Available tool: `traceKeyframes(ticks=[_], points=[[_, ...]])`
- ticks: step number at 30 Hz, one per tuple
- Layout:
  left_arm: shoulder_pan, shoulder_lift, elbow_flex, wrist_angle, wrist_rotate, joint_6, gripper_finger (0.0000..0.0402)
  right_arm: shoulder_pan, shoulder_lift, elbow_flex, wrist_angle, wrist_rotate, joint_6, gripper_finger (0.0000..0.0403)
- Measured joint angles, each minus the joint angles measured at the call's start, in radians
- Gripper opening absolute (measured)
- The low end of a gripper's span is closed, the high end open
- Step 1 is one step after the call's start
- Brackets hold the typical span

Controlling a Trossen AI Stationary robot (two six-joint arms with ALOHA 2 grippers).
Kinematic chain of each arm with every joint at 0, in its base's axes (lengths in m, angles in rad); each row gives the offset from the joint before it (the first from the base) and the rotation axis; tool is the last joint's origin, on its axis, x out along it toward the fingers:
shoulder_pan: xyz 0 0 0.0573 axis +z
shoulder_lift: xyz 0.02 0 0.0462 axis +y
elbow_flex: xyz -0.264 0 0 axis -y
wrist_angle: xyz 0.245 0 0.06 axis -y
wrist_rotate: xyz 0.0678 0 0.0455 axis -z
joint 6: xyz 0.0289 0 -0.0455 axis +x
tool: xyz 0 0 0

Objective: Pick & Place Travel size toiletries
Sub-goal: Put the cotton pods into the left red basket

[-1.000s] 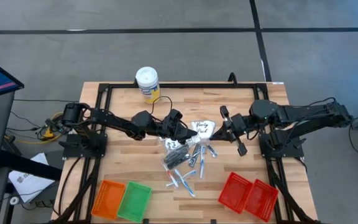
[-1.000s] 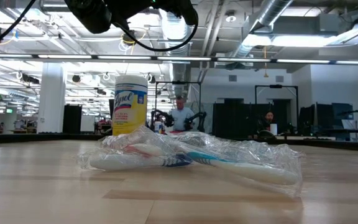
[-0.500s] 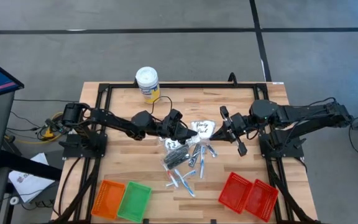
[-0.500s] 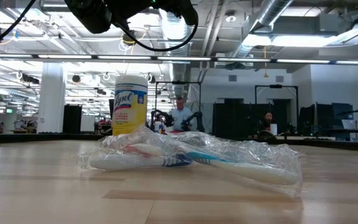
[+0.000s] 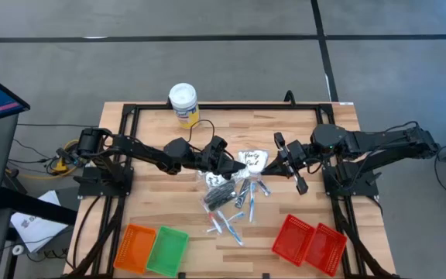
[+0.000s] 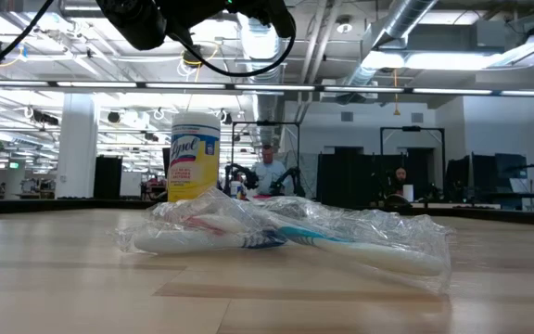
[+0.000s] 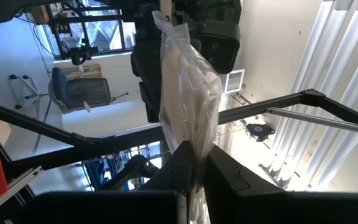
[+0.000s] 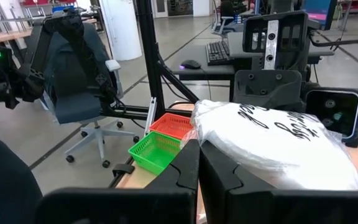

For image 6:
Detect red white toothbrush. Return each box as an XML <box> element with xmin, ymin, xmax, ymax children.
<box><xmin>150</xmin><ymin>187</ymin><xmax>259</xmax><ymax>236</ymax></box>

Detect person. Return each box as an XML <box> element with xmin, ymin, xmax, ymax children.
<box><xmin>389</xmin><ymin>166</ymin><xmax>410</xmax><ymax>196</ymax></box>
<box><xmin>252</xmin><ymin>144</ymin><xmax>289</xmax><ymax>197</ymax></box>

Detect clear bag of cotton swabs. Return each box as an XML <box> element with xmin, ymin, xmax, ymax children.
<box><xmin>257</xmin><ymin>195</ymin><xmax>342</xmax><ymax>222</ymax></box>

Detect yellow Lysol wipes canister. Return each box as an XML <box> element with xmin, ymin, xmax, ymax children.
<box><xmin>167</xmin><ymin>111</ymin><xmax>223</xmax><ymax>203</ymax></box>

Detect black partition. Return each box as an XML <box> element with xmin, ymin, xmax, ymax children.
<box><xmin>316</xmin><ymin>152</ymin><xmax>435</xmax><ymax>206</ymax></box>

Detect wrapped dark-blue striped toothbrush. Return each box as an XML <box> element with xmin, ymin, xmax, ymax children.
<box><xmin>117</xmin><ymin>221</ymin><xmax>291</xmax><ymax>255</ymax></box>

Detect black cabinet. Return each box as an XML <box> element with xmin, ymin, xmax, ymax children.
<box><xmin>93</xmin><ymin>156</ymin><xmax>123</xmax><ymax>200</ymax></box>

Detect round ceiling detector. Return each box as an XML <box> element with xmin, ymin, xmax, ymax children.
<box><xmin>335</xmin><ymin>15</ymin><xmax>354</xmax><ymax>35</ymax></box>

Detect white square column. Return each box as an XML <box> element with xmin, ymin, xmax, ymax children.
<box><xmin>56</xmin><ymin>94</ymin><xmax>99</xmax><ymax>199</ymax></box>

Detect dark desk monitors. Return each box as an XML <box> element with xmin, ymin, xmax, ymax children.
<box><xmin>445</xmin><ymin>152</ymin><xmax>528</xmax><ymax>210</ymax></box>

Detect black background rig frame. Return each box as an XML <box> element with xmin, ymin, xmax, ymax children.
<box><xmin>380</xmin><ymin>125</ymin><xmax>447</xmax><ymax>205</ymax></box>
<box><xmin>231</xmin><ymin>121</ymin><xmax>301</xmax><ymax>199</ymax></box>

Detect long ceiling light rail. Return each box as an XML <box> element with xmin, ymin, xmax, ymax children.
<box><xmin>0</xmin><ymin>79</ymin><xmax>534</xmax><ymax>97</ymax></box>

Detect silver ventilation duct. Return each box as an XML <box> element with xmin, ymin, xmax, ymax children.
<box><xmin>235</xmin><ymin>13</ymin><xmax>287</xmax><ymax>145</ymax></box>
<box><xmin>340</xmin><ymin>0</ymin><xmax>439</xmax><ymax>89</ymax></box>

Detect wrapped blue handle toothbrush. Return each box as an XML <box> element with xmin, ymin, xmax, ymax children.
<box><xmin>271</xmin><ymin>208</ymin><xmax>453</xmax><ymax>296</ymax></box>

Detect black table frame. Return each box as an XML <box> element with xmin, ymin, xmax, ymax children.
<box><xmin>0</xmin><ymin>197</ymin><xmax>534</xmax><ymax>228</ymax></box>

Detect thin black cable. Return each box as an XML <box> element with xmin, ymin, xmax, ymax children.
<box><xmin>0</xmin><ymin>0</ymin><xmax>56</xmax><ymax>84</ymax></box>

